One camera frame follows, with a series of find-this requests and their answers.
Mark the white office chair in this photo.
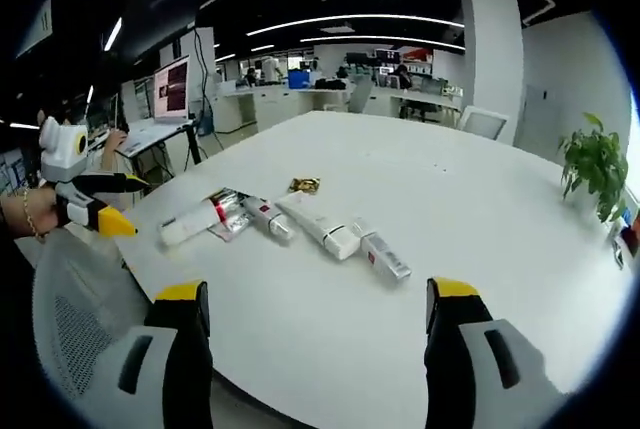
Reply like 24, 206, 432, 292
457, 105, 510, 142

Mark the silver skincare sachet red label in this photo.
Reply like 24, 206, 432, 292
206, 186, 257, 244

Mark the computer monitor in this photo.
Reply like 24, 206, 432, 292
152, 54, 192, 124

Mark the large white skincare tube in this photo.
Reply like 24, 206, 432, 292
274, 190, 362, 262

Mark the small silver skincare tube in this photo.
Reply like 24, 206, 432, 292
241, 196, 296, 247

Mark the white office counter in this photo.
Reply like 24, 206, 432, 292
213, 82, 351, 135

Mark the blue storage crate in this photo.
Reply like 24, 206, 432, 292
287, 69, 315, 90

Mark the silver skincare bottle red label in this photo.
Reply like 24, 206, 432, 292
350, 217, 413, 282

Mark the grey mesh office chair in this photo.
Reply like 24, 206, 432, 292
30, 226, 154, 408

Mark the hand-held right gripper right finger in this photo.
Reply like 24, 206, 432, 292
423, 276, 569, 429

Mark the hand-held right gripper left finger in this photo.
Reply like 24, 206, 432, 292
90, 279, 215, 429

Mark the white side desk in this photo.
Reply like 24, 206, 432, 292
87, 116, 202, 185

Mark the person's left hand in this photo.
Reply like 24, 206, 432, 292
0, 187, 62, 239

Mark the gold bracelet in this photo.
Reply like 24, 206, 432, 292
20, 187, 49, 242

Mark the green potted plant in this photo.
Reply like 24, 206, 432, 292
557, 111, 630, 224

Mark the white skincare bottle red band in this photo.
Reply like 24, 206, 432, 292
158, 197, 227, 248

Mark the black cable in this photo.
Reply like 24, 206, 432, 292
192, 28, 221, 138

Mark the gold foil packet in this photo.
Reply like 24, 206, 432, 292
288, 176, 322, 195

